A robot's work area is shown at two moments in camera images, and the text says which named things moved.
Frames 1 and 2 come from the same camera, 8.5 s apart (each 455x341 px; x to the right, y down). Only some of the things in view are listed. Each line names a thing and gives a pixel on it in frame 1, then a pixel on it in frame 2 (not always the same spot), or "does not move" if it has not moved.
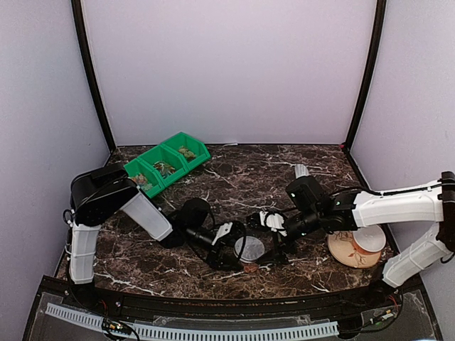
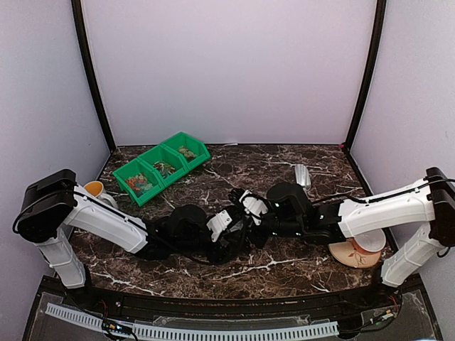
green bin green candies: (193, 151) does not move
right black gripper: (276, 256) to (259, 241)
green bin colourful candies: (146, 177) does not move
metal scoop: (300, 170) does not move
